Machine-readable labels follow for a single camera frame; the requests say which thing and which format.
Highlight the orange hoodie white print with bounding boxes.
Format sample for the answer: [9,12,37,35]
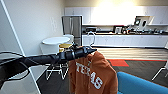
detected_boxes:
[67,50,119,94]

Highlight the yellow high chair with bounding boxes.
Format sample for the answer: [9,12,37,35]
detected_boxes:
[58,42,73,52]

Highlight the black microwave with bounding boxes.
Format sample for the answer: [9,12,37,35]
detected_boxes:
[85,26,98,34]

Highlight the stainless steel fridge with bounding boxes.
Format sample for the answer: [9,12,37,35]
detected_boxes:
[61,15,83,47]

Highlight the white round high table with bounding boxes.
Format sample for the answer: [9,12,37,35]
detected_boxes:
[41,35,71,46]

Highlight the dark coffee machine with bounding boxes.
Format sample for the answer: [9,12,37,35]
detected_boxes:
[113,25,124,35]

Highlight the white kitchen counter cabinets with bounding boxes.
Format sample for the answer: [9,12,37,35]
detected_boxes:
[81,30,168,48]

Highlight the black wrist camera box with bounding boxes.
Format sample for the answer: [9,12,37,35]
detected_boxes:
[70,42,80,50]

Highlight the white kitchen wall cabinets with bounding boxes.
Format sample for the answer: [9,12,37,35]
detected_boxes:
[64,5,168,26]

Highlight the kitchen wall screen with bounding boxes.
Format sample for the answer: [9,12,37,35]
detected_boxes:
[133,15,151,29]

